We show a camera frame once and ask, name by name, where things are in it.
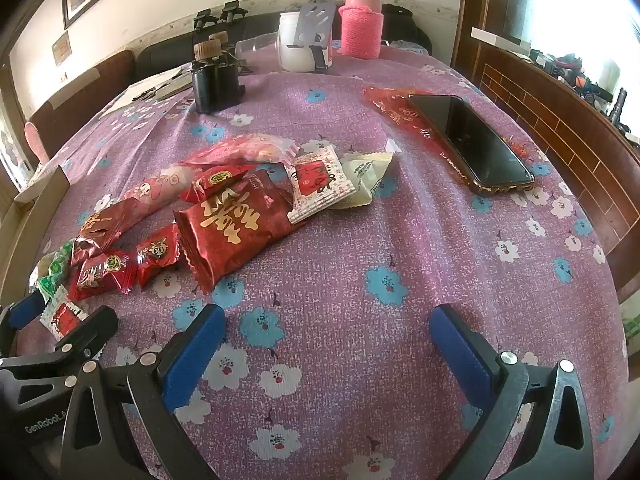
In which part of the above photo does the red candy gold emblem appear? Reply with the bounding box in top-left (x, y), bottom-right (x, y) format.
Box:
top-left (179, 164), bottom-right (251, 205)
top-left (67, 250), bottom-right (138, 302)

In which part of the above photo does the white paper sheet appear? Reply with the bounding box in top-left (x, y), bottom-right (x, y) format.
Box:
top-left (100, 67), bottom-right (193, 116)

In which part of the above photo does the small red cartoon-print candy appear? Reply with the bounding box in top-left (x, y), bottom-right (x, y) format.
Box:
top-left (135, 223), bottom-right (182, 288)

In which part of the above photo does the cardboard box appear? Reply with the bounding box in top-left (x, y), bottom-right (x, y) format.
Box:
top-left (0, 165), bottom-right (71, 301)

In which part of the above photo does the green candy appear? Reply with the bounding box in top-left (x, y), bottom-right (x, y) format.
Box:
top-left (30, 265), bottom-right (66, 302)
top-left (47, 241), bottom-right (75, 273)

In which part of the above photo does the clear plastic cup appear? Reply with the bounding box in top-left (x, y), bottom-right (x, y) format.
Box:
top-left (234, 31), bottom-right (281, 61)

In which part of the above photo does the wooden cabinet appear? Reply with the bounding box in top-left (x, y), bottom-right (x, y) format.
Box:
top-left (452, 0), bottom-right (640, 301)

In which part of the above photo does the white snack packet red label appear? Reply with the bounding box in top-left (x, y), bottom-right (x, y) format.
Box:
top-left (286, 144), bottom-right (357, 225)

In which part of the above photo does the brown cushioned chair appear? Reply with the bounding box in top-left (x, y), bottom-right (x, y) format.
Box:
top-left (25, 50), bottom-right (136, 161)

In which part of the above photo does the small white red-label packet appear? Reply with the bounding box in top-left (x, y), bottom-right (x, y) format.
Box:
top-left (39, 285), bottom-right (91, 340)

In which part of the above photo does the white plastic jar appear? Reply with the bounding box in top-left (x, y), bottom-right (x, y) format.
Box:
top-left (277, 10), bottom-right (333, 73)

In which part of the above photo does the black clip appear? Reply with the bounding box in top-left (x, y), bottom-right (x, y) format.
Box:
top-left (220, 1), bottom-right (248, 25)
top-left (192, 9), bottom-right (218, 36)

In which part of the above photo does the pink translucent snack packet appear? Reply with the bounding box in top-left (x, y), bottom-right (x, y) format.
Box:
top-left (180, 132), bottom-right (301, 167)

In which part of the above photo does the red foil snack packet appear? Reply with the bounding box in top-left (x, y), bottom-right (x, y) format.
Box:
top-left (76, 197), bottom-right (138, 251)

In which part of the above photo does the pink thermos knitted sleeve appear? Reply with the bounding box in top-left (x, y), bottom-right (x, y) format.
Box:
top-left (339, 0), bottom-right (385, 59)

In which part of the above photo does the large red gold-print snack packet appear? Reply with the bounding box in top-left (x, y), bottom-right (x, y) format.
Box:
top-left (172, 167), bottom-right (311, 295)

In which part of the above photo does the small framed picture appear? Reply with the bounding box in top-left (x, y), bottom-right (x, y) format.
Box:
top-left (51, 31), bottom-right (72, 67)

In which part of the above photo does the olive notebook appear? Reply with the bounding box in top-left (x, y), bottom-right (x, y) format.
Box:
top-left (155, 72), bottom-right (193, 101)

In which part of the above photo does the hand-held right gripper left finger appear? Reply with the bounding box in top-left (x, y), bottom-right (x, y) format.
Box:
top-left (59, 304), bottom-right (227, 480)

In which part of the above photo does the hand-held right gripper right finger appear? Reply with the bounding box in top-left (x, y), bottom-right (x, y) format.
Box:
top-left (431, 304), bottom-right (596, 480)

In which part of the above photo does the cream snack packet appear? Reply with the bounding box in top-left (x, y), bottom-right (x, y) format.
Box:
top-left (336, 152), bottom-right (393, 210)

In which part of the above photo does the long pink floral snack packet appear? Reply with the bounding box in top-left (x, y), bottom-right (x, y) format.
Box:
top-left (120, 162), bottom-right (201, 221)

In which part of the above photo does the bright window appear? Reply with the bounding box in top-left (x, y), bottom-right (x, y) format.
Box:
top-left (505, 0), bottom-right (640, 81)

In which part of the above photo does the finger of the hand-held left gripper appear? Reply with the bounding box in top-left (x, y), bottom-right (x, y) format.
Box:
top-left (47, 305), bottom-right (121, 371)
top-left (0, 290), bottom-right (48, 333)

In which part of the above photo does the grey phone stand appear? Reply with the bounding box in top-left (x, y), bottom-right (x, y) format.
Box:
top-left (292, 0), bottom-right (337, 75)

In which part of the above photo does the red plastic envelope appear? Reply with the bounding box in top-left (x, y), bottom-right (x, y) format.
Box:
top-left (362, 85), bottom-right (540, 182)

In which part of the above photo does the purple floral tablecloth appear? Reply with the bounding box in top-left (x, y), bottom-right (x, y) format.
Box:
top-left (15, 42), bottom-right (628, 480)

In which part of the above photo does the black smartphone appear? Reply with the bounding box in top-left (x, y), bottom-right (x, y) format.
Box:
top-left (407, 92), bottom-right (536, 196)

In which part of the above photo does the black bag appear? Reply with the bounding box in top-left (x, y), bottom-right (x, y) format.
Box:
top-left (382, 4), bottom-right (433, 56)

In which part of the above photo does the black sofa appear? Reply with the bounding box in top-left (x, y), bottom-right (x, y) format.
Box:
top-left (135, 10), bottom-right (301, 78)

